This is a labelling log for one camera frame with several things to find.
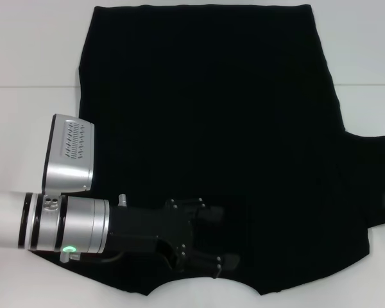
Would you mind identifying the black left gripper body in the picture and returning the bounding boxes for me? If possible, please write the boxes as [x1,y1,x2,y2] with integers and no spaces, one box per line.
[107,198,207,264]

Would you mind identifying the black t-shirt with FREE print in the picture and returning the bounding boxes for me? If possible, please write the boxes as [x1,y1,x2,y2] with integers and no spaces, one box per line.
[30,3,385,289]

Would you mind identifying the left gripper black cable with plug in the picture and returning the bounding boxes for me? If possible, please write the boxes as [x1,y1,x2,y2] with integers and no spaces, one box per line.
[60,251,124,264]

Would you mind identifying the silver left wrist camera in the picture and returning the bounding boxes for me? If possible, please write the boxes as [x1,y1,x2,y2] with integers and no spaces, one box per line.
[42,114,96,194]

